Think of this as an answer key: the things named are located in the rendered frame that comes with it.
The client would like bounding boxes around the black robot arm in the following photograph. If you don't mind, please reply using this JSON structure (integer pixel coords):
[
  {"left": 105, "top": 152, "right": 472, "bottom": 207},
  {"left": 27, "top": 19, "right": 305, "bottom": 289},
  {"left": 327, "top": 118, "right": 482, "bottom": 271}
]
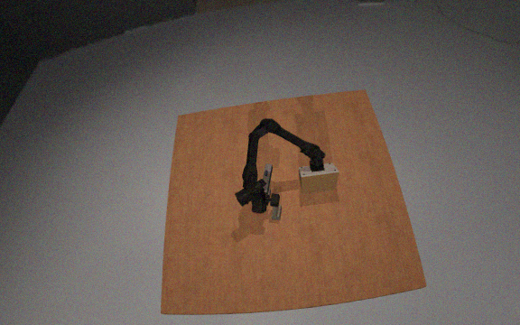
[{"left": 235, "top": 118, "right": 326, "bottom": 213}]

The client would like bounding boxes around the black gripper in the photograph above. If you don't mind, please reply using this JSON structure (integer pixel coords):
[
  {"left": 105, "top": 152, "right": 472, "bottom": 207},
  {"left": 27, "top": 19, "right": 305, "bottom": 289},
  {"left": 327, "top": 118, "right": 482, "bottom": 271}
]
[{"left": 251, "top": 188, "right": 280, "bottom": 207}]

